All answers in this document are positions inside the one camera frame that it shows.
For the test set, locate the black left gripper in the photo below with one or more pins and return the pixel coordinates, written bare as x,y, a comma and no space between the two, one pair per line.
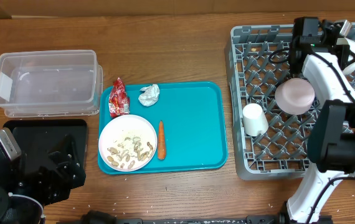
60,188

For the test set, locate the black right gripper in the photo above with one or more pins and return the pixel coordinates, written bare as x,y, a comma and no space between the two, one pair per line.
342,50

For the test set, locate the white bowl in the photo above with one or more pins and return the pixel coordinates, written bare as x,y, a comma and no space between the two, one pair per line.
345,49

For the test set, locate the pink bowl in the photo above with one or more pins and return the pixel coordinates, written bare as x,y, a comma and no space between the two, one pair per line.
295,96

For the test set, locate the red snack wrapper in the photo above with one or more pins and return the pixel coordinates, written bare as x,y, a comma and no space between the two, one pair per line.
119,101

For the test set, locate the cream plastic cup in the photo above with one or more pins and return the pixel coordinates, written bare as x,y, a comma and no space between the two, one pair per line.
255,122

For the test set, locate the white tissue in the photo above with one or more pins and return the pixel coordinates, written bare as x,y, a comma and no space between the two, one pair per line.
149,95

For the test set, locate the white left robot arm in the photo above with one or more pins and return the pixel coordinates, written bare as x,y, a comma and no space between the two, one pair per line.
16,208

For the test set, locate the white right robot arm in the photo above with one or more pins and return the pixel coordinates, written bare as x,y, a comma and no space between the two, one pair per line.
324,55

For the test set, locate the black tray bin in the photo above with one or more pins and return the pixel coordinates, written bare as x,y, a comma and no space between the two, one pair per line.
40,133

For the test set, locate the pink plate with food scraps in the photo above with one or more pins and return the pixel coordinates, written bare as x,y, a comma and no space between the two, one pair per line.
127,143

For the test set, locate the grey plastic dish rack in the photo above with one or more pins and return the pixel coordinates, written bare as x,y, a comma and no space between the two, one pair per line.
257,63

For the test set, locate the clear plastic bin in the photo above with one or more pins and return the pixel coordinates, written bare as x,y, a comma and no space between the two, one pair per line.
50,83

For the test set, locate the orange carrot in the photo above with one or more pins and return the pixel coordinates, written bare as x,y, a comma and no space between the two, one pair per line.
161,142

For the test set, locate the teal plastic tray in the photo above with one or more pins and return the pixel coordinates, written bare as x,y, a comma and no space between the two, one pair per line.
194,125

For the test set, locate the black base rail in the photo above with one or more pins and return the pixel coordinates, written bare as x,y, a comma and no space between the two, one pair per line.
95,217

